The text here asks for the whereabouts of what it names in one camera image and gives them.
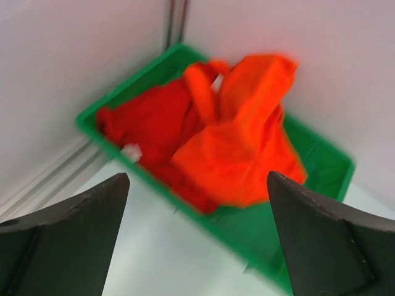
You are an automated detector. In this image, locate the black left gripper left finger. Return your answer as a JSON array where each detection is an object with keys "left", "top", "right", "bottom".
[{"left": 1, "top": 173, "right": 130, "bottom": 295}]

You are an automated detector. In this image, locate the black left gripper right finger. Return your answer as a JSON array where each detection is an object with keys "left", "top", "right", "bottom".
[{"left": 267, "top": 171, "right": 394, "bottom": 295}]

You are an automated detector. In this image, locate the orange t shirt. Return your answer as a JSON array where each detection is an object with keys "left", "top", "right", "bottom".
[{"left": 173, "top": 54, "right": 307, "bottom": 208}]

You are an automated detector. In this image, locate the green plastic tray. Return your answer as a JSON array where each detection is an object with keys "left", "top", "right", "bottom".
[{"left": 75, "top": 43, "right": 355, "bottom": 295}]

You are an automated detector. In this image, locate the red t shirt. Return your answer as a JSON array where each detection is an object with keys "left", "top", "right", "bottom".
[{"left": 96, "top": 78, "right": 219, "bottom": 214}]

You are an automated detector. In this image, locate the left aluminium corner post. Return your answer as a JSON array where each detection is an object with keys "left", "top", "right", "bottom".
[{"left": 1, "top": 137, "right": 109, "bottom": 222}]

